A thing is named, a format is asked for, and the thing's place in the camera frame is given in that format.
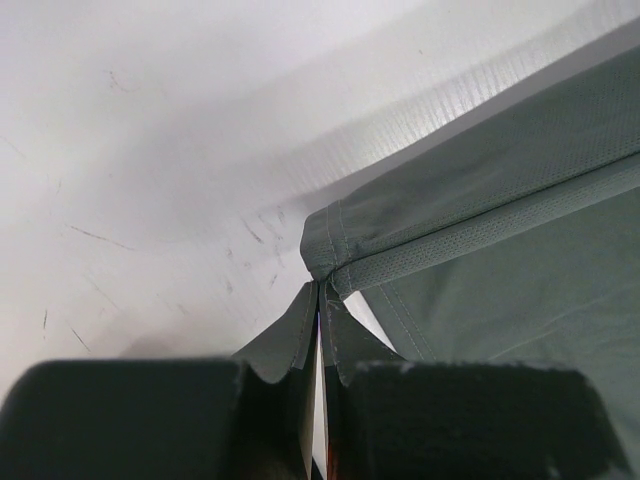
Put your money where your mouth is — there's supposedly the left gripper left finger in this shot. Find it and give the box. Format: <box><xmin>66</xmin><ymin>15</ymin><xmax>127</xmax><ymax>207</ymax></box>
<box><xmin>229</xmin><ymin>282</ymin><xmax>320</xmax><ymax>480</ymax></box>

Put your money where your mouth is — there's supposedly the dark grey t shirt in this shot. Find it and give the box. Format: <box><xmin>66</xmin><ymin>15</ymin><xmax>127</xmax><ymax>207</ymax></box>
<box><xmin>299</xmin><ymin>47</ymin><xmax>640</xmax><ymax>401</ymax></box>

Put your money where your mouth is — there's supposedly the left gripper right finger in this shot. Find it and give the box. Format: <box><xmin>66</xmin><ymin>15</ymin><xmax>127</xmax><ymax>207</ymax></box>
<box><xmin>319</xmin><ymin>282</ymin><xmax>406</xmax><ymax>480</ymax></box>

